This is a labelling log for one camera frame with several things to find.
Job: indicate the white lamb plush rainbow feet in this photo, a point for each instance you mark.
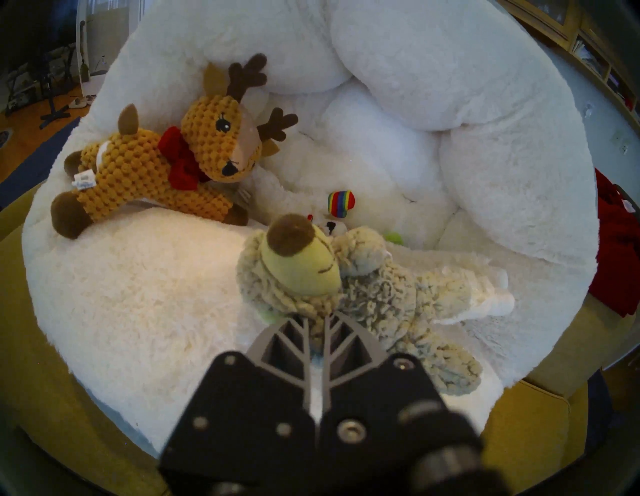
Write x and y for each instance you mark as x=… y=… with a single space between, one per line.
x=341 y=204

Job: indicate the wooden wall cabinets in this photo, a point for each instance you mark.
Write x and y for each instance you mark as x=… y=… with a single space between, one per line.
x=545 y=12

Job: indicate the navy floor blanket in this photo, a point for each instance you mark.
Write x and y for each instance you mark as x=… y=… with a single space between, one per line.
x=35 y=160

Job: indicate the wooden cubby shelf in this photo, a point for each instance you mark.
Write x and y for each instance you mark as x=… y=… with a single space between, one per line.
x=600 y=55

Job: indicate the green cactus plush toy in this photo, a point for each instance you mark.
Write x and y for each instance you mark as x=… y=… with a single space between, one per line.
x=393 y=238

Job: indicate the white grey round dog bed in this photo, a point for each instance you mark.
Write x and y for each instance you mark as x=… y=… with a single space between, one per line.
x=450 y=75

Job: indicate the red blanket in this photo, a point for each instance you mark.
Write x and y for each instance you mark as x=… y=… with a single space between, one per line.
x=617 y=250

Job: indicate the black floor stand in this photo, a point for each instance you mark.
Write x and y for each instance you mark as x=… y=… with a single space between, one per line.
x=52 y=107

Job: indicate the white fluffy plush toy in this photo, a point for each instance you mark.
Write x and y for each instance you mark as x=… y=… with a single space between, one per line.
x=480 y=295

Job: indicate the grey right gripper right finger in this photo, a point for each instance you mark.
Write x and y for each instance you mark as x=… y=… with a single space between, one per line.
x=357 y=347

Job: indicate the brown reindeer plush toy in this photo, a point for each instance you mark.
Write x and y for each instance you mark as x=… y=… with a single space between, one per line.
x=140 y=165

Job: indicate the white glass french door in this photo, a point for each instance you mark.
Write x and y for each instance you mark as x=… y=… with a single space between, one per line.
x=107 y=35

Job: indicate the yellow sofa back cushion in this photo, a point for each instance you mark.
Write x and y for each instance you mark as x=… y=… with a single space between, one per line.
x=575 y=350

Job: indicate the beige grey plush toy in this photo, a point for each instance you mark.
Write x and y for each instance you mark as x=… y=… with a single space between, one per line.
x=300 y=265

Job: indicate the yellow fabric sofa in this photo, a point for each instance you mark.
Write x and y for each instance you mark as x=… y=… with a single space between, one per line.
x=50 y=400

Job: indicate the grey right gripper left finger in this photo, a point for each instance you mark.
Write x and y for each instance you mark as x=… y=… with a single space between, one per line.
x=275 y=345

